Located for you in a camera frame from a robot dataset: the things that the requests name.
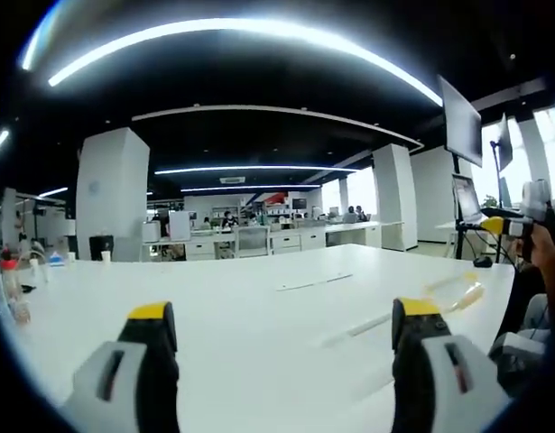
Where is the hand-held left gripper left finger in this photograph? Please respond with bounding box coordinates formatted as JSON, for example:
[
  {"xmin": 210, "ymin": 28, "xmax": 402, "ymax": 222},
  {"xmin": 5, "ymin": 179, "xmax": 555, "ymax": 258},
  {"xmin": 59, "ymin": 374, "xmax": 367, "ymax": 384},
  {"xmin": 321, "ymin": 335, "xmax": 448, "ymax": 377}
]
[{"xmin": 62, "ymin": 300, "xmax": 181, "ymax": 433}]

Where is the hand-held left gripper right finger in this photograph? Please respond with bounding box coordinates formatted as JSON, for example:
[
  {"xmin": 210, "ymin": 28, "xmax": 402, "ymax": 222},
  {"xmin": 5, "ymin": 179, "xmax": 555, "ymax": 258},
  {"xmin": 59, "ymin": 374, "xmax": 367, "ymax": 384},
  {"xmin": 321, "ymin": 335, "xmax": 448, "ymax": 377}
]
[{"xmin": 390, "ymin": 296, "xmax": 513, "ymax": 433}]

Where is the person's right hand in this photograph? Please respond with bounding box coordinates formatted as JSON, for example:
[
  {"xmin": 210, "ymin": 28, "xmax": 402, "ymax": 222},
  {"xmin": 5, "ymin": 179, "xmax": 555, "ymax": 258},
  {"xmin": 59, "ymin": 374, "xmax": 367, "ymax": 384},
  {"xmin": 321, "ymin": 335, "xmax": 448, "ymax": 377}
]
[{"xmin": 527, "ymin": 220, "xmax": 555, "ymax": 290}]

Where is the black monitor stand pole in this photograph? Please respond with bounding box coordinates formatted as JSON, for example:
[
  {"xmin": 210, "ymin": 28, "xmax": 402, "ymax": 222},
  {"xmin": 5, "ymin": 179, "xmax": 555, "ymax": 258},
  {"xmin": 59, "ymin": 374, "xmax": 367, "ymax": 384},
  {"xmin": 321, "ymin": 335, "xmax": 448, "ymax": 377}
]
[{"xmin": 452, "ymin": 155, "xmax": 467, "ymax": 261}]

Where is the open laptop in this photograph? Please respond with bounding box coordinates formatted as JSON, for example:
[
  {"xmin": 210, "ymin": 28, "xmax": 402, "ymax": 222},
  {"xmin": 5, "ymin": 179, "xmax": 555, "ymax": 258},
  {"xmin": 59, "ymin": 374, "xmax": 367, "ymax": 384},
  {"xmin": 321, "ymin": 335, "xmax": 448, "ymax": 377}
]
[{"xmin": 451, "ymin": 173, "xmax": 488, "ymax": 223}]

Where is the small black monitor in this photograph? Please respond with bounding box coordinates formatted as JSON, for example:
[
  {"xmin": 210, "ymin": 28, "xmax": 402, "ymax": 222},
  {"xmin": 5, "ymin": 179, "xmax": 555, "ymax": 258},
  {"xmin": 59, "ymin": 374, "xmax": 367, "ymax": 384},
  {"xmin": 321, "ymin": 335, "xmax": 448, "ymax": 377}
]
[{"xmin": 496, "ymin": 112, "xmax": 514, "ymax": 173}]

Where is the person's grey clothing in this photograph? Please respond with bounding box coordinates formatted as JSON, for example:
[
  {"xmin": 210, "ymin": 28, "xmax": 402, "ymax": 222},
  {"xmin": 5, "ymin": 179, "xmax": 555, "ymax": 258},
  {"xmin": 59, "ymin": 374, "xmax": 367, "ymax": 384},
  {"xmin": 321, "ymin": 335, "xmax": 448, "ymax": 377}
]
[{"xmin": 522, "ymin": 292, "xmax": 553, "ymax": 334}]

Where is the white square pillar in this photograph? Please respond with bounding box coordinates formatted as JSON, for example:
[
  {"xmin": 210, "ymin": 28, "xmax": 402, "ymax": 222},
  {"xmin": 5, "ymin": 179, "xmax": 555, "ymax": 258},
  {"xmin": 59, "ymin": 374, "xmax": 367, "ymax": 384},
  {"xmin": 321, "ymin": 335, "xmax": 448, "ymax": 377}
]
[
  {"xmin": 75, "ymin": 126, "xmax": 151, "ymax": 263},
  {"xmin": 371, "ymin": 143, "xmax": 419, "ymax": 252}
]

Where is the large black monitor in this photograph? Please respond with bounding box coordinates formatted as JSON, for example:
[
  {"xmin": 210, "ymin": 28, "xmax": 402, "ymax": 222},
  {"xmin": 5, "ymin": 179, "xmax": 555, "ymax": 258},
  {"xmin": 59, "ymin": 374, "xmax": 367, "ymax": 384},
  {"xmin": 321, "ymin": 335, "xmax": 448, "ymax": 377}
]
[{"xmin": 436, "ymin": 74, "xmax": 485, "ymax": 169}]

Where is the black office chair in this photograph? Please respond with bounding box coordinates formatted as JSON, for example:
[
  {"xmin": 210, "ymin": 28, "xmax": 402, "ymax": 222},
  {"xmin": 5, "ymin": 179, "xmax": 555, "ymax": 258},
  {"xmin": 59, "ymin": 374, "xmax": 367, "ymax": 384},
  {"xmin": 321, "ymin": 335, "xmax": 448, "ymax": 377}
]
[{"xmin": 88, "ymin": 235, "xmax": 116, "ymax": 263}]

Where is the red-capped clear bottle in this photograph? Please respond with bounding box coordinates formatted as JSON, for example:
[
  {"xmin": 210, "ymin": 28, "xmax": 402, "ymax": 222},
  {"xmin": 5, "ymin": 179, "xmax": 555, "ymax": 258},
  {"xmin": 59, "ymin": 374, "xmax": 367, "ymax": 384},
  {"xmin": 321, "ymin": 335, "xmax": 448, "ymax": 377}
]
[{"xmin": 0, "ymin": 258, "xmax": 20, "ymax": 302}]

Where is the grey mesh office chair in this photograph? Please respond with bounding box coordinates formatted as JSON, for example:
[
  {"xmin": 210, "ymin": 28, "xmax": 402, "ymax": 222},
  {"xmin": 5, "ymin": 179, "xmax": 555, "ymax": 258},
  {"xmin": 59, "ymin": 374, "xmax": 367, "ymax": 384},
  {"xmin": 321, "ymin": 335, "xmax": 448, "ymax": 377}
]
[{"xmin": 234, "ymin": 225, "xmax": 273, "ymax": 259}]

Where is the white office desk row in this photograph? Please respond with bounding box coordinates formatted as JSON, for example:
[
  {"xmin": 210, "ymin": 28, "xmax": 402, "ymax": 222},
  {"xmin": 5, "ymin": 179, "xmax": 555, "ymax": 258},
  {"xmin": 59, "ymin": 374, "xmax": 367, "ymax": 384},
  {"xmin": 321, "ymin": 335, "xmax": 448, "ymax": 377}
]
[{"xmin": 140, "ymin": 219, "xmax": 383, "ymax": 262}]

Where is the long ceiling light strip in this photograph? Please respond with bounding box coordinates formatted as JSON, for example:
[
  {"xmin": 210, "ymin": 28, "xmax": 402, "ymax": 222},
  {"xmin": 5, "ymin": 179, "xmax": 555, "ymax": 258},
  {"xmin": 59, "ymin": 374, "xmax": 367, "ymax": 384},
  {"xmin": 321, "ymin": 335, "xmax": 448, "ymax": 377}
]
[{"xmin": 47, "ymin": 17, "xmax": 444, "ymax": 108}]

